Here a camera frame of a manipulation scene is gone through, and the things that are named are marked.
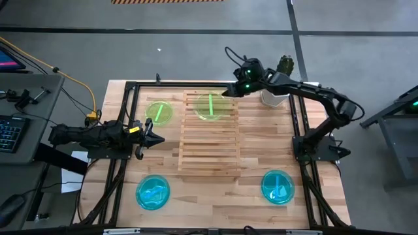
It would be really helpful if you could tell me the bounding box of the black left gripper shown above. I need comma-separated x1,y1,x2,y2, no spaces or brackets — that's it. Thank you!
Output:
135,117,166,161

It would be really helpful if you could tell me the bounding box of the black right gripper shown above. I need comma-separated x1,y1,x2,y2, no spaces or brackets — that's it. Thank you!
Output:
222,79,264,98

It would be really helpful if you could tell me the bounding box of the translucent green striped plate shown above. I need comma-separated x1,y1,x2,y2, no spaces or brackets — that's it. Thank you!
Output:
193,93,230,122
145,101,174,127

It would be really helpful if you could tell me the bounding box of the translucent blue striped plate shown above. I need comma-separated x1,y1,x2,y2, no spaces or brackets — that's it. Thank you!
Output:
261,169,296,206
135,174,171,211

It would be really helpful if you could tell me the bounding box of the wooden slatted shelf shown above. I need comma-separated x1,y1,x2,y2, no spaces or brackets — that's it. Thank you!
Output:
172,89,242,183

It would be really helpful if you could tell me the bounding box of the white plant pot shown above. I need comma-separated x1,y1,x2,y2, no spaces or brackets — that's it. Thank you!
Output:
260,89,291,109

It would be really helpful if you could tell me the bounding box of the green cactus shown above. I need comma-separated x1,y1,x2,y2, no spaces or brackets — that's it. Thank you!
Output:
276,54,295,77

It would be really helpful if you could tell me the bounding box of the white paper sheet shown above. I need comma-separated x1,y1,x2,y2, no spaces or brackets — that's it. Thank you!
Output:
61,150,90,194

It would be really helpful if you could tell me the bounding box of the grey desk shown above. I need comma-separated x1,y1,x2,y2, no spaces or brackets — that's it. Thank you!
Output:
0,72,65,165

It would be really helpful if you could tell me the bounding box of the black desk clamp tool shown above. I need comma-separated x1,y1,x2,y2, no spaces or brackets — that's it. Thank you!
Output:
5,86,52,110

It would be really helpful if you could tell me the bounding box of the black backlit keyboard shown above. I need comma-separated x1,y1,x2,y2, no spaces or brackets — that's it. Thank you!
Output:
0,114,31,154

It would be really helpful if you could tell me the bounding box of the black computer mouse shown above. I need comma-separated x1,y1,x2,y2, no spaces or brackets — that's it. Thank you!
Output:
0,194,27,228

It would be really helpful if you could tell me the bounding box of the computer monitor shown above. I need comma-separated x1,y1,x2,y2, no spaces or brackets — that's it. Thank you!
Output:
0,44,27,71

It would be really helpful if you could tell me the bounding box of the dark neighbouring robot station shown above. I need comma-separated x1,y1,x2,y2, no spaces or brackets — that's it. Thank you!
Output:
359,84,418,181

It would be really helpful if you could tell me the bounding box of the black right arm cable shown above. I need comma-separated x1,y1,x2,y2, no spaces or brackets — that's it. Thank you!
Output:
224,46,249,68

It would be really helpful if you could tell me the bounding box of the black metal table frame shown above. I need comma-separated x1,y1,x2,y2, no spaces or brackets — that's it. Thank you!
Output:
70,80,352,230

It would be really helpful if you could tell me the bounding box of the yellow cable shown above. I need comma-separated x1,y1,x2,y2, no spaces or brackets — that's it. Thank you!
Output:
0,35,100,120

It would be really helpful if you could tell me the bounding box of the thin black floor cable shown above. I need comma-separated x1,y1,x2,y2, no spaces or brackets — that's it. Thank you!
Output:
0,44,96,114

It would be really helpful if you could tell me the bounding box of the black flat strap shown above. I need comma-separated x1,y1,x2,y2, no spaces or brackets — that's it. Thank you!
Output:
33,142,89,176

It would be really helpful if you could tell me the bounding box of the silver frame bracket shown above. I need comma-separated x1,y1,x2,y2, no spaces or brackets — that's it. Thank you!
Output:
285,229,323,235
103,228,141,235

